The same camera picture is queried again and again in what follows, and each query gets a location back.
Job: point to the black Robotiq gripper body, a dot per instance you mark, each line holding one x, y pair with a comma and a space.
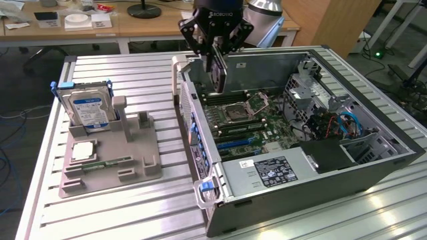
218, 15

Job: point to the graphics card with metal bracket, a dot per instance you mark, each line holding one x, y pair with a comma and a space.
221, 75

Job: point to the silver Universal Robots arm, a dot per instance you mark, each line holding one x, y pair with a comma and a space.
267, 5

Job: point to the white booklet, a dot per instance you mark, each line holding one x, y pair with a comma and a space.
186, 15

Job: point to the black round stand base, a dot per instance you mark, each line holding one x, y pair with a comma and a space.
143, 11

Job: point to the metal socket cover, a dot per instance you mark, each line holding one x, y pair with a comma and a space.
258, 102

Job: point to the wooden cabinet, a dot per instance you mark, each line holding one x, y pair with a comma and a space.
334, 25

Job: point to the small white labelled box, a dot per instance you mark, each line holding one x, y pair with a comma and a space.
101, 22

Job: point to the red packet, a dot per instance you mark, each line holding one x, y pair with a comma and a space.
103, 7

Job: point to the CPU socket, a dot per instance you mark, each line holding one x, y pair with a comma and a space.
235, 111

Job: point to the perforated metal disk bay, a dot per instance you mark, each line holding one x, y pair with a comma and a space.
301, 100

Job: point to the white floor socket box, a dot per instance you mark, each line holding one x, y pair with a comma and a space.
362, 45

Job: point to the RAM stick with black chips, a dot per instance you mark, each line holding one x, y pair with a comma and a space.
241, 128

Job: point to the green motherboard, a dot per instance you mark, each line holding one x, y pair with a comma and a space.
267, 130

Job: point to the green indicator light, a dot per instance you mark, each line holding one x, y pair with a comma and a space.
378, 54

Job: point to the wooden desk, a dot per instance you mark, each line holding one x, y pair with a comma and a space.
50, 35

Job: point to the hard disk in blue caddy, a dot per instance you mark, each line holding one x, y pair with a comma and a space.
89, 110

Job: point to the blue expansion slot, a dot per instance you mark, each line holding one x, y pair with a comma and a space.
234, 144

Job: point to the white box with black top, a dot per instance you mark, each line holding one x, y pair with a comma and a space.
47, 22

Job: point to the grey cup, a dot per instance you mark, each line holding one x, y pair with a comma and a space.
49, 3

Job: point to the grey parts rack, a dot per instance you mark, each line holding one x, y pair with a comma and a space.
114, 150

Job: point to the white paper tag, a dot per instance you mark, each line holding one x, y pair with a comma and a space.
17, 25

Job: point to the silver CPU chip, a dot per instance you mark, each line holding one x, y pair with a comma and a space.
83, 151

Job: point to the grey power supply unit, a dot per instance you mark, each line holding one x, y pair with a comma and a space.
241, 180

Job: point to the green RAM stick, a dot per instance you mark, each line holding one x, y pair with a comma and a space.
101, 165

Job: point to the grey angled disk bay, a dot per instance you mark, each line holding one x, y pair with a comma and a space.
368, 150

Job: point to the black open PC case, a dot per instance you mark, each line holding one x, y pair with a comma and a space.
301, 200

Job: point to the white table frame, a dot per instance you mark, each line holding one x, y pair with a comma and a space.
417, 58

